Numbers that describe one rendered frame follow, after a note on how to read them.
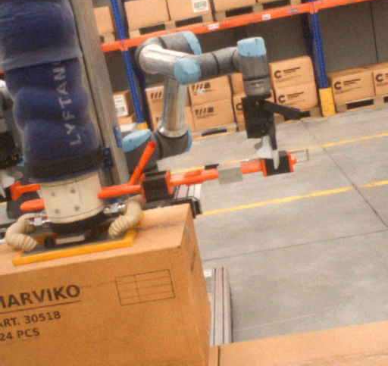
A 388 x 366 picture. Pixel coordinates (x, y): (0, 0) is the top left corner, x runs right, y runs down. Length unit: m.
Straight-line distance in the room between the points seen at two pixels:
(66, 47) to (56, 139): 0.25
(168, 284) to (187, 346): 0.19
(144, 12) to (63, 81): 7.28
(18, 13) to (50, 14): 0.08
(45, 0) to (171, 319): 0.91
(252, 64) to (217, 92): 7.20
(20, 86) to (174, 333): 0.79
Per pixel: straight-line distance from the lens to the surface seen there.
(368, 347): 2.08
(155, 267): 1.65
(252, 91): 1.70
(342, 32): 10.37
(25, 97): 1.71
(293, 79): 8.99
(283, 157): 1.73
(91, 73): 2.48
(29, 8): 1.68
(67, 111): 1.70
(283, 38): 10.24
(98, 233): 1.74
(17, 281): 1.75
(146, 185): 1.74
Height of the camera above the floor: 1.62
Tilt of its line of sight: 13 degrees down
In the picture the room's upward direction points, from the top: 11 degrees counter-clockwise
